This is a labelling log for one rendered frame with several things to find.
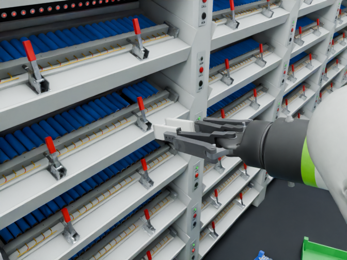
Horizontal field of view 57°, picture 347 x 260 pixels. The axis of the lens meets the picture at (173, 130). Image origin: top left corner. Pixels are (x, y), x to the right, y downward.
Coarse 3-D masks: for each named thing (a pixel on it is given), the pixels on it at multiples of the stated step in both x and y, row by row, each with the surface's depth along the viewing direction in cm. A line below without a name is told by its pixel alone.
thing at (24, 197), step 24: (168, 96) 100; (192, 96) 96; (72, 144) 77; (96, 144) 79; (120, 144) 81; (144, 144) 89; (72, 168) 72; (96, 168) 76; (0, 192) 63; (24, 192) 64; (48, 192) 67; (0, 216) 60
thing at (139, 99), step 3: (138, 99) 84; (141, 99) 84; (138, 102) 84; (141, 102) 84; (138, 105) 84; (141, 105) 84; (141, 108) 84; (144, 108) 85; (141, 111) 85; (144, 111) 86; (141, 114) 85; (144, 114) 86; (144, 117) 86; (141, 120) 87; (144, 120) 86
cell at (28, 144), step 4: (16, 132) 72; (20, 132) 72; (16, 136) 72; (20, 136) 72; (24, 136) 72; (20, 140) 71; (24, 140) 71; (28, 140) 71; (24, 144) 71; (28, 144) 71; (32, 144) 71; (28, 148) 70; (32, 148) 70
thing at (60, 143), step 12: (156, 96) 95; (132, 108) 88; (108, 120) 82; (120, 120) 86; (72, 132) 76; (84, 132) 77; (96, 132) 81; (60, 144) 73; (24, 156) 68; (36, 156) 69; (0, 168) 64; (12, 168) 66; (24, 168) 67
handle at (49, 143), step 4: (48, 140) 66; (52, 140) 67; (48, 144) 66; (52, 144) 67; (48, 148) 67; (52, 148) 67; (52, 152) 67; (52, 156) 67; (56, 156) 68; (56, 160) 68; (56, 164) 68; (56, 168) 68
